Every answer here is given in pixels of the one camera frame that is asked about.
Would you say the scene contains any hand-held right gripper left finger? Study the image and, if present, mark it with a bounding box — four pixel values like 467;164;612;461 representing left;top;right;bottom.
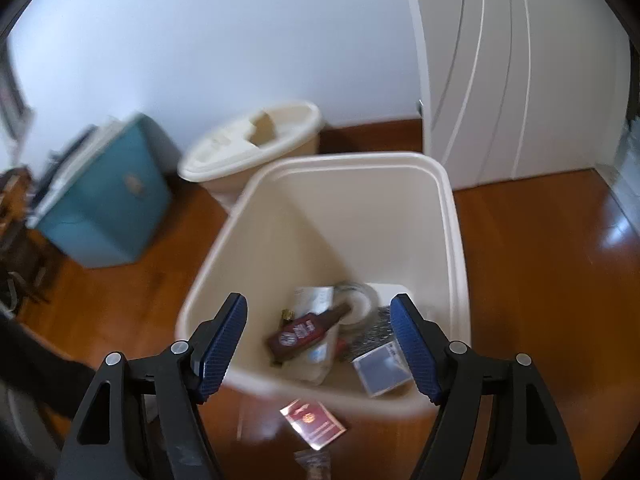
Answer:
55;292;249;480

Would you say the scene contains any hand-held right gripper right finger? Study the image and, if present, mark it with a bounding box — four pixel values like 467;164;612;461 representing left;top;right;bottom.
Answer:
389;293;583;480

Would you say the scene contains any grey metal chain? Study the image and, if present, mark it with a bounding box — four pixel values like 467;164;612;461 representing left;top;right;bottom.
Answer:
350;305;396;361

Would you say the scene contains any white tape roll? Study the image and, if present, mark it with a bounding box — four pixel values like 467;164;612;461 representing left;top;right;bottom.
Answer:
332;282;382;330

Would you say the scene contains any brown box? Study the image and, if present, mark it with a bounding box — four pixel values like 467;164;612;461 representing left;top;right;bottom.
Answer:
266;304;352;363

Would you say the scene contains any dark red packet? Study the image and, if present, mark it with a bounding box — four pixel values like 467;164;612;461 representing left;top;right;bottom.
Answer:
279;399;347;451

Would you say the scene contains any beige plastic trash bin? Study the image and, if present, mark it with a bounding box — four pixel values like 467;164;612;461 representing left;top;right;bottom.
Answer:
175;152;472;421

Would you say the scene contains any small clear plastic wrapper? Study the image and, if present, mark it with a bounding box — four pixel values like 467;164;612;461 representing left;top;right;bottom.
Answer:
295;452;333;480

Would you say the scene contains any blue storage box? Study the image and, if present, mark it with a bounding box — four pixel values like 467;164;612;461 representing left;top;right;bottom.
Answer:
27;112;173;270

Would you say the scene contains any person's left leg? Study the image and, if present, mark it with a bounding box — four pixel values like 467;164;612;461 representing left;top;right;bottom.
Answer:
0;317;96;418

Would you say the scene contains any beige mop bucket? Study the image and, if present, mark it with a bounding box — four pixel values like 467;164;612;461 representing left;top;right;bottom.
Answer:
177;100;322;206

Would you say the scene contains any stack of papers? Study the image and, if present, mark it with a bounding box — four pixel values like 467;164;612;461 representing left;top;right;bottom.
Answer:
37;125;101;196

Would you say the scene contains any white door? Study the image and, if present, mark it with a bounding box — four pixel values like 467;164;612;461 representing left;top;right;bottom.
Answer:
397;0;632;191

